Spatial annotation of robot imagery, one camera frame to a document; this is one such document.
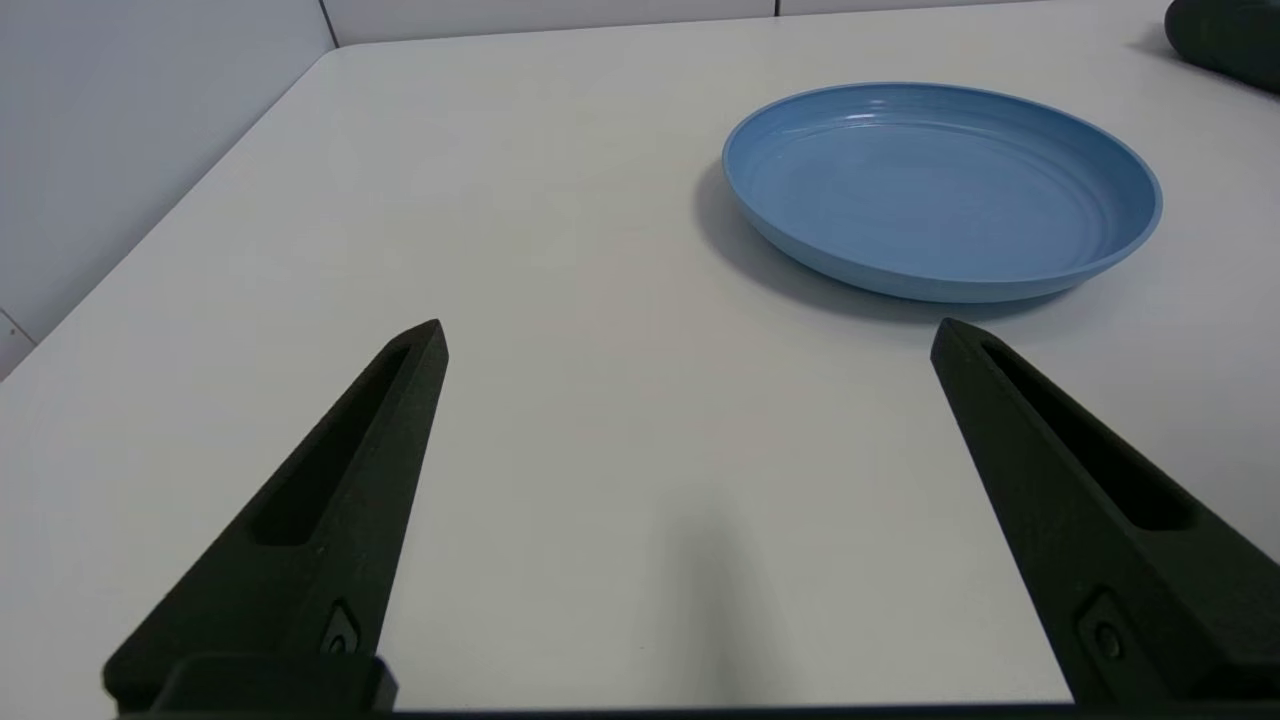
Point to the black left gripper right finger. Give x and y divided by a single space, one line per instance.
1080 520

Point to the blue round plate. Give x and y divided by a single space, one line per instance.
940 190

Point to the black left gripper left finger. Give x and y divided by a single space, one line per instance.
330 520

